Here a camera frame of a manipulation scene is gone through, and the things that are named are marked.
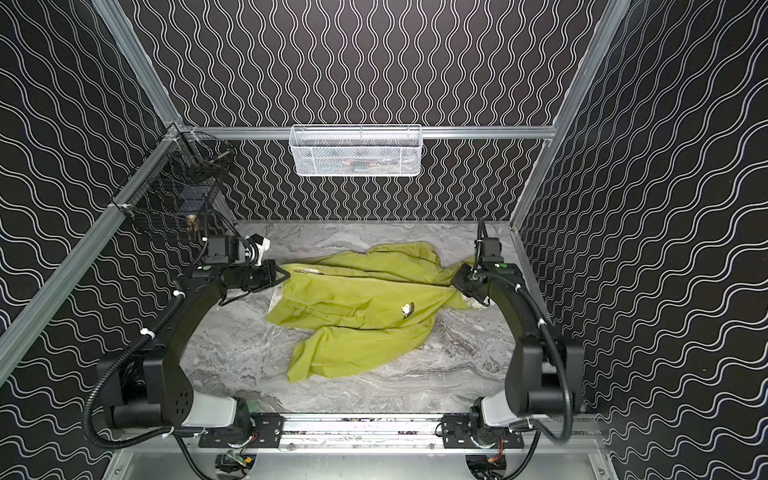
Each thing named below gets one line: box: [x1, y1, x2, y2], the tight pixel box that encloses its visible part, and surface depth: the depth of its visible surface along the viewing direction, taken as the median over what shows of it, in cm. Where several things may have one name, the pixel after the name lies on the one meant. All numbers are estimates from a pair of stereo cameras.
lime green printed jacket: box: [266, 241, 474, 382], surface depth 92 cm
